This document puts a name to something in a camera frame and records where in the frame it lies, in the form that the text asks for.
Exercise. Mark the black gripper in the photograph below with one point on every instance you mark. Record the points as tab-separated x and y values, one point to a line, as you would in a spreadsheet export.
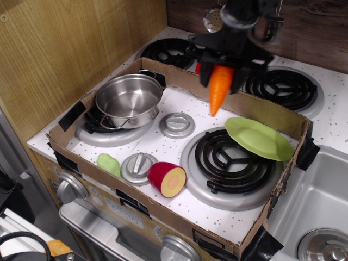
230	45

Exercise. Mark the orange toy carrot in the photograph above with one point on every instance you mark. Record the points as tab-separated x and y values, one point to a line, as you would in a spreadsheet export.
221	80

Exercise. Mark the green plastic plate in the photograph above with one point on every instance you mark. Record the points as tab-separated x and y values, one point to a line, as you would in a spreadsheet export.
259	139

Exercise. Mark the red white toy piece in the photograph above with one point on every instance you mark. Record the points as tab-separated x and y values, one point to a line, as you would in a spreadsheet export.
198	68

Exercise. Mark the back left black burner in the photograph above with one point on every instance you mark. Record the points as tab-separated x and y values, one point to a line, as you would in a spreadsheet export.
170	51

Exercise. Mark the black burner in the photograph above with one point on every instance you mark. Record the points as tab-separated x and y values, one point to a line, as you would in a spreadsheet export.
290	88
170	51
224	175
89	131

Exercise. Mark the hanging metal strainer ladle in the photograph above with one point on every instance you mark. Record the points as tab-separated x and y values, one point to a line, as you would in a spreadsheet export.
212	20

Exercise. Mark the back right black burner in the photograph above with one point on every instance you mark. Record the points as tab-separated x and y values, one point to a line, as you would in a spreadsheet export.
290	88

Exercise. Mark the centre silver stove knob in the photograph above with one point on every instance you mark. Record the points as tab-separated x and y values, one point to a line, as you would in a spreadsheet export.
177	125

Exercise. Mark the silver stove knob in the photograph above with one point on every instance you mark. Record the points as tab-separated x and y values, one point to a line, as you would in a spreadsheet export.
134	169
177	125

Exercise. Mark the hanging metal slotted spatula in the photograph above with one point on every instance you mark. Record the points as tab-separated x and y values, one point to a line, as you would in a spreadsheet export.
274	27

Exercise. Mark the stainless steel pot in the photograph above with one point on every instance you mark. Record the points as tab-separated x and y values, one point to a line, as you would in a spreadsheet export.
129	101

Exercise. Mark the front right black burner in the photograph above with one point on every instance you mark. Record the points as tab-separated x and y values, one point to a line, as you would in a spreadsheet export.
224	175

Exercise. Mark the red toy half fruit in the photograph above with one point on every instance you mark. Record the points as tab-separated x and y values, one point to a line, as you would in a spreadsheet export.
168	178

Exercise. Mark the front silver stove knob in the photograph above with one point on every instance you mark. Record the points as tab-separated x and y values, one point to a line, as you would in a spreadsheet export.
134	169

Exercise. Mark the front left black burner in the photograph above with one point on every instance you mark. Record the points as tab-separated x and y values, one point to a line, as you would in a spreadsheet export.
89	131

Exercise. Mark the green toy lettuce piece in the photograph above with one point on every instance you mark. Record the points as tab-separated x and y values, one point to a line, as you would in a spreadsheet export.
109	164

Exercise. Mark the silver sink basin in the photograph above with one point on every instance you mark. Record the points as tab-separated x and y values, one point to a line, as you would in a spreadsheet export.
315	198

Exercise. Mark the right silver oven knob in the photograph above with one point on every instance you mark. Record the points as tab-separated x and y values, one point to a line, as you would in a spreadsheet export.
175	248

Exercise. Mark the silver oven knob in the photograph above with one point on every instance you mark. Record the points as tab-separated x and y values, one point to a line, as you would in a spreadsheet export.
70	189
175	248

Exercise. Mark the left silver oven knob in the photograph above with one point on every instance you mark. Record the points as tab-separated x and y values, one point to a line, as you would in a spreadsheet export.
70	189

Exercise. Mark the silver sink drain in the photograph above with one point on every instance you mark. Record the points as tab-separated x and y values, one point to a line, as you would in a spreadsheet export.
323	244

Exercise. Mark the orange yellow object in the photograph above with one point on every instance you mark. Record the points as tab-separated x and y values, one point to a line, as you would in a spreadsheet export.
58	248

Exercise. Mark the silver oven door handle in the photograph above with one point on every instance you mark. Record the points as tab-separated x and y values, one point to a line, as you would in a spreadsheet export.
108	239

